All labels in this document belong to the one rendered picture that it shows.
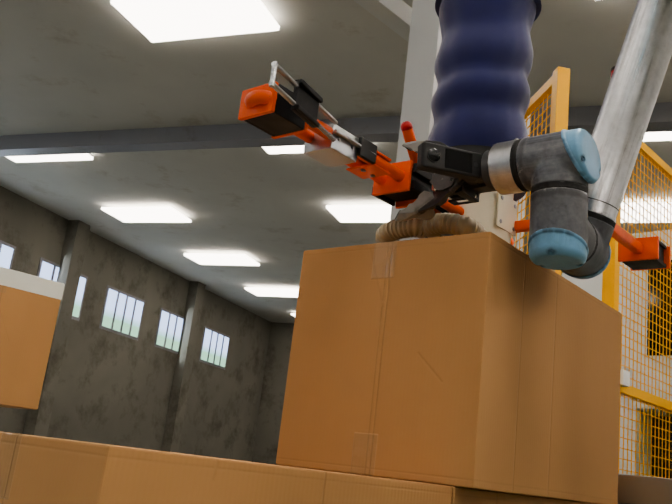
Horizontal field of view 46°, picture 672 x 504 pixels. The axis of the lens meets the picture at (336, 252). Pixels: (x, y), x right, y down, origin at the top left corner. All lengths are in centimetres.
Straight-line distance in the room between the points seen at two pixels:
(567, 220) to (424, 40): 233
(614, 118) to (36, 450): 105
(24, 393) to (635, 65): 195
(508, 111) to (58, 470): 118
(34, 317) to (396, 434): 158
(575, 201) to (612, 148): 18
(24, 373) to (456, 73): 160
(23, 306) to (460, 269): 165
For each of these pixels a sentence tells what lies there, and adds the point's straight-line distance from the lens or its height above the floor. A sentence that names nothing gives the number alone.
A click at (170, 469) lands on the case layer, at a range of 87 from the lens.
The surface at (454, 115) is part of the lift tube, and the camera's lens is 171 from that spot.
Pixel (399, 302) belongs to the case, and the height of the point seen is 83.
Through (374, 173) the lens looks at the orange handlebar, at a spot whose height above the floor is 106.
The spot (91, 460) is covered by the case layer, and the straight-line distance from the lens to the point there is 85.
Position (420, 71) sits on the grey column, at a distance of 347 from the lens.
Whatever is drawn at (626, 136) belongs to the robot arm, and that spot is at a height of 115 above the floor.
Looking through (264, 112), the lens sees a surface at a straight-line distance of 123.
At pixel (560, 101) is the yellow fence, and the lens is 313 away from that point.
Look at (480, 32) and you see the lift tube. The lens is 179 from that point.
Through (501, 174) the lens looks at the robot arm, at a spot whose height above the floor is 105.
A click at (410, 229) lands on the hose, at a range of 156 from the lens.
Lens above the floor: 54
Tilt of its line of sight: 15 degrees up
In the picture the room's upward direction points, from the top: 7 degrees clockwise
